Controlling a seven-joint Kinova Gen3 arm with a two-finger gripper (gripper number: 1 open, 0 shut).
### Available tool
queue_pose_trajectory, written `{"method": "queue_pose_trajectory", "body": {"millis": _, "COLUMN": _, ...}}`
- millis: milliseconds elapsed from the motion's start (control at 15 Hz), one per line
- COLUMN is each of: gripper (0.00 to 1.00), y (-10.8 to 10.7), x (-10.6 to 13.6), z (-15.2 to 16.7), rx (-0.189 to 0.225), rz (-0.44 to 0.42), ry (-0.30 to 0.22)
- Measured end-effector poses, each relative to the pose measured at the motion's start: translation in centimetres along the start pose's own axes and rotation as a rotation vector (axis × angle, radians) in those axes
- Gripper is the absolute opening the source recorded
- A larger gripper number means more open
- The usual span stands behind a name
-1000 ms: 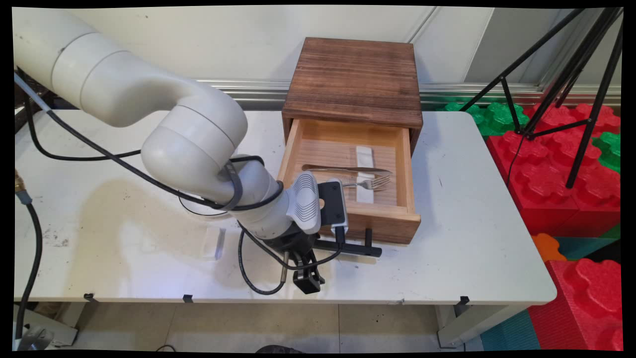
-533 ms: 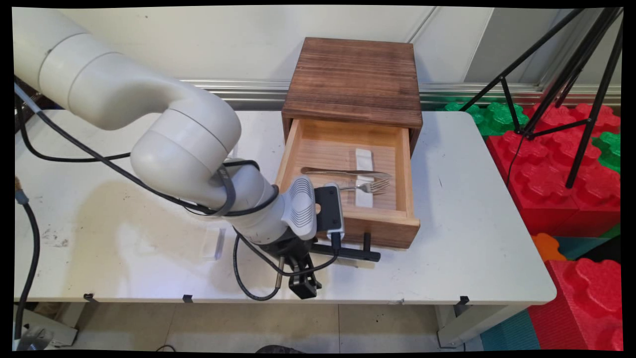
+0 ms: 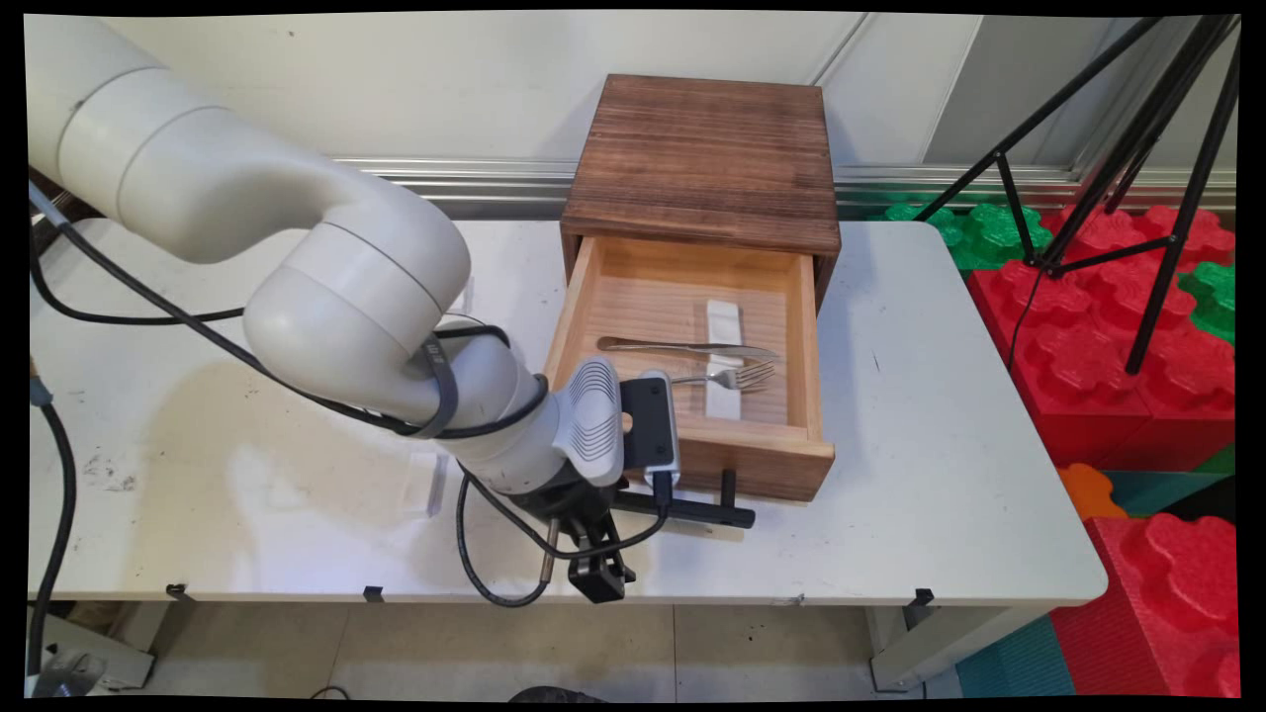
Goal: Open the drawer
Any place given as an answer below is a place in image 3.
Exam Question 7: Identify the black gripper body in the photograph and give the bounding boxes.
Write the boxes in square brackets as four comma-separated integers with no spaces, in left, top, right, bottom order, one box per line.
[512,463,616,543]

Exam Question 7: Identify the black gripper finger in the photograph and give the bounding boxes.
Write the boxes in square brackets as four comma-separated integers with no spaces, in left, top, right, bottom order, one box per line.
[568,514,637,605]

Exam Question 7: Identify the wooden drawer with black handle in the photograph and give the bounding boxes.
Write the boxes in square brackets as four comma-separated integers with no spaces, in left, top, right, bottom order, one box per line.
[543,235,838,531]

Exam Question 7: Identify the clear acrylic block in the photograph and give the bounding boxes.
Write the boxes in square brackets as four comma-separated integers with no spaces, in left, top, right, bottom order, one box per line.
[404,451,452,519]

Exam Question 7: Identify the silver table knife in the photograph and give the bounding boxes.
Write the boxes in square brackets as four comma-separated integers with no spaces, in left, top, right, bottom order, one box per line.
[595,336,781,362]

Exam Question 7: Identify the silver fork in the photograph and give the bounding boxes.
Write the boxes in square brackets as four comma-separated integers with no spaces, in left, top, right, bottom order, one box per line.
[670,361,778,395]

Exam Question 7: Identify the white cutlery rest block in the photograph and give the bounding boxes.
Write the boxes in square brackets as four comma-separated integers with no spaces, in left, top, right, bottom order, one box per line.
[704,299,744,422]

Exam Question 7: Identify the white table leg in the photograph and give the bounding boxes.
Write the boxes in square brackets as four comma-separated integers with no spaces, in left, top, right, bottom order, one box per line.
[866,604,1026,694]

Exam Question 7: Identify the dark wooden drawer cabinet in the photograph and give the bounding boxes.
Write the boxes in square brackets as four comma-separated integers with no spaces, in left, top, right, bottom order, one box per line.
[559,73,843,310]

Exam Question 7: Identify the teal foam mat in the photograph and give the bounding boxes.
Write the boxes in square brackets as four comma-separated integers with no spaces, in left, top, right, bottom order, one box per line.
[953,616,1077,699]

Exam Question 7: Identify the green foam block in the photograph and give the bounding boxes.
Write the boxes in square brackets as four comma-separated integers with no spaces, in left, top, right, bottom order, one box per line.
[870,202,1055,272]
[1179,261,1238,345]

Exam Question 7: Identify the orange foam block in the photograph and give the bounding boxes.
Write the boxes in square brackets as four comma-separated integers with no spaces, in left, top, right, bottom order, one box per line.
[1056,463,1130,522]

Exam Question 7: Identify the black tripod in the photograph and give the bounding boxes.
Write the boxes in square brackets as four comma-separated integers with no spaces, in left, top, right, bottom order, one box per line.
[914,14,1243,378]

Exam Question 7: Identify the black cable with metal connector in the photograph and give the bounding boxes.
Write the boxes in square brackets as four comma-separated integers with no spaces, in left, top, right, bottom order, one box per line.
[455,473,562,608]

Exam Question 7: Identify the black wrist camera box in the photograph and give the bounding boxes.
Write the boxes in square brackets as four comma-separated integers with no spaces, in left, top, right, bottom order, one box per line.
[619,370,684,489]

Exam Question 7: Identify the grey cable strap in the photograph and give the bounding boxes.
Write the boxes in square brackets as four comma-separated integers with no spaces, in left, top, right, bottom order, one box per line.
[407,334,462,440]

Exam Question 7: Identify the aluminium wall rail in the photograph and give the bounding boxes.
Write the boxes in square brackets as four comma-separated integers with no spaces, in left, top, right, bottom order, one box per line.
[334,156,1238,222]

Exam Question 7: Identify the black camera cable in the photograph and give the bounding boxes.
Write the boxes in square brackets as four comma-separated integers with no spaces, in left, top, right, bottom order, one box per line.
[28,183,676,563]

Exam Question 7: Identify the thick black hanging cable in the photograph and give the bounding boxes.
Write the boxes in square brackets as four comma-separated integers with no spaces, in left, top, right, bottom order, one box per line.
[27,356,79,683]

